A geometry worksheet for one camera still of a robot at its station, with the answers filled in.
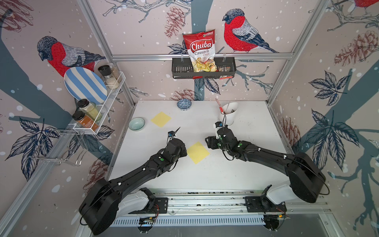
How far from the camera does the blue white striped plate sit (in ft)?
2.17

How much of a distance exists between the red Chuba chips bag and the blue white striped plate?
0.54 m

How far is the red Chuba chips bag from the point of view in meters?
0.80
